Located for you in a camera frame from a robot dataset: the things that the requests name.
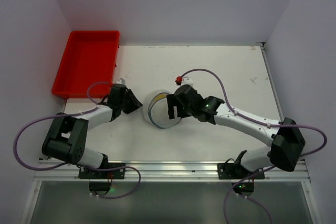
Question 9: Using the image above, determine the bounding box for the white mesh laundry bag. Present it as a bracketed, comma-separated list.
[142, 89, 181, 129]

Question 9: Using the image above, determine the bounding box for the yellow bra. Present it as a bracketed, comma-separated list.
[152, 92, 168, 103]

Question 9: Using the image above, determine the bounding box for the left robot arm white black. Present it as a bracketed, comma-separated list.
[41, 84, 143, 171]

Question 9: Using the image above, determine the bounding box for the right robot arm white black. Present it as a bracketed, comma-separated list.
[166, 84, 306, 174]

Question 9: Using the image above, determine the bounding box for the red plastic tray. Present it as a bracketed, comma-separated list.
[51, 30, 120, 99]

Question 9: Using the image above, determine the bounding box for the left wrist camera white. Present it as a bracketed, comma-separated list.
[116, 78, 125, 85]

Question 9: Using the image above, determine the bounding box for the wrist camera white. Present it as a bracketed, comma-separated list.
[116, 78, 125, 85]
[181, 76, 194, 87]

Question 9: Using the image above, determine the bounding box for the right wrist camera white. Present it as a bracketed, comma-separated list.
[181, 76, 194, 87]

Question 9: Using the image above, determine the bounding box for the aluminium mounting rail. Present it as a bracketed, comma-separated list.
[33, 161, 310, 182]

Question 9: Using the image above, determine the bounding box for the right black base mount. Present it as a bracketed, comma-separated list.
[217, 157, 265, 197]

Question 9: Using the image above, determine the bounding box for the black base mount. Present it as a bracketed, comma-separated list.
[217, 157, 265, 197]
[78, 163, 125, 196]

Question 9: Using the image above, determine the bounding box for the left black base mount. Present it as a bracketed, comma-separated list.
[78, 163, 125, 196]

